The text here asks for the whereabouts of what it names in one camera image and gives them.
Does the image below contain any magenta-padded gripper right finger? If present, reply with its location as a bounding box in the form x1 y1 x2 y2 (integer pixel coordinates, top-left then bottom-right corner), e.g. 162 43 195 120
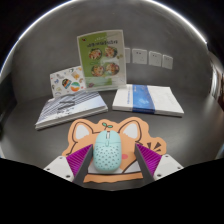
133 142 184 184

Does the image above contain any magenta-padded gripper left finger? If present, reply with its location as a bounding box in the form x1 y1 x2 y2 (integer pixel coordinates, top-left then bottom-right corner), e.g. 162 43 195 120
43 143 94 185

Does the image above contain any mint green perforated computer mouse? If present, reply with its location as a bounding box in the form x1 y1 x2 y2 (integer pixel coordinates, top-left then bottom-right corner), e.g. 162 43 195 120
92 129 122 173

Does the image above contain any orange corgi-shaped mouse pad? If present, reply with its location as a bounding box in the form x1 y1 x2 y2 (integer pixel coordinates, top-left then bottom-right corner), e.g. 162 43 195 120
61 116 167 184

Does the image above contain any white book with blue band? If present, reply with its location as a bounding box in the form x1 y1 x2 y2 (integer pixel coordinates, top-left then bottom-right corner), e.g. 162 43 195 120
111 83 185 118

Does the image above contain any white card with colourful stickers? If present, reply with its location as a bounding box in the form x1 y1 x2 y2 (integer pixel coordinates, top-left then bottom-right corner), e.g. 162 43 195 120
49 65 88 99

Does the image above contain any black-framed glass door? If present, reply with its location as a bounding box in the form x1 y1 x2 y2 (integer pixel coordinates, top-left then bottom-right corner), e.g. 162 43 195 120
209 49 224 103

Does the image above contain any green menu in acrylic stand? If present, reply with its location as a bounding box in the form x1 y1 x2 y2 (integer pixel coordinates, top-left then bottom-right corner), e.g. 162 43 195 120
76 29 128 92

